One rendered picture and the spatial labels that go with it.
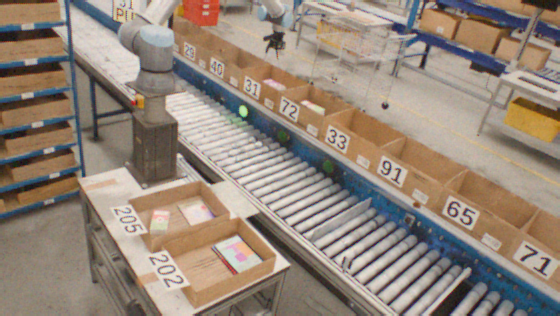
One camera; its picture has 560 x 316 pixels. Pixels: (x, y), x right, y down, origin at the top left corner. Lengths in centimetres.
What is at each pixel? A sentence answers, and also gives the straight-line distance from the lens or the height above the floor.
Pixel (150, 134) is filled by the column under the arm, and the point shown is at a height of 104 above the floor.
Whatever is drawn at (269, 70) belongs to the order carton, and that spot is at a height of 100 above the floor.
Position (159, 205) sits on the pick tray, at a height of 77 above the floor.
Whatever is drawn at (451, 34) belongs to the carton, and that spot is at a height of 88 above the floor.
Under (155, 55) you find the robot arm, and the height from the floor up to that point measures 142.
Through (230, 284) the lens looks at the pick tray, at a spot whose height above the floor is 81.
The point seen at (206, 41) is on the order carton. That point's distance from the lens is 370.
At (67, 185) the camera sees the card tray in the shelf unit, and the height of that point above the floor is 19.
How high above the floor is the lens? 208
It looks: 32 degrees down
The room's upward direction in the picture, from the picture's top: 10 degrees clockwise
